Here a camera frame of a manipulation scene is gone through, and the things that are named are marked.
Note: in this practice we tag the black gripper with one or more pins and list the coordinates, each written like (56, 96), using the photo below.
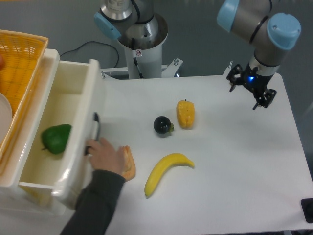
(254, 82)

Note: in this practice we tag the white top drawer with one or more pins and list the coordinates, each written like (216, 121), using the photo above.
(82, 86)

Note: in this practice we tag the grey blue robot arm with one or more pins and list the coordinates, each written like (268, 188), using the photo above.
(272, 36)

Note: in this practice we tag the dark grey sleeved forearm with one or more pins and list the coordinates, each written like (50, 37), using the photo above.
(95, 205)

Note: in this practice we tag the white drawer cabinet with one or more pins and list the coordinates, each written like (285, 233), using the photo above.
(24, 159)

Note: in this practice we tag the person's hand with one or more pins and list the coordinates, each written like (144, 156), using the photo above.
(103, 156)

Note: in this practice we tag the yellow bell pepper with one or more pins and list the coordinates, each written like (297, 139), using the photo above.
(185, 114)

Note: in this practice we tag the yellow banana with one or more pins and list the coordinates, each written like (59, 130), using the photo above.
(160, 169)

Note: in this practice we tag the black corner object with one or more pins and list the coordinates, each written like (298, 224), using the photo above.
(307, 208)

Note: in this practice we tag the toasted bread slice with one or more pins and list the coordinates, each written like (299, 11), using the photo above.
(129, 170)

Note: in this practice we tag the green bell pepper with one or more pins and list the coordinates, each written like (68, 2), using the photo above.
(54, 138)

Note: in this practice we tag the orange wicker basket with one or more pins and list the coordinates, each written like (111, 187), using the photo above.
(22, 53)

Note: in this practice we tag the white plate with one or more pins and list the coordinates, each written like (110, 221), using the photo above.
(5, 117)

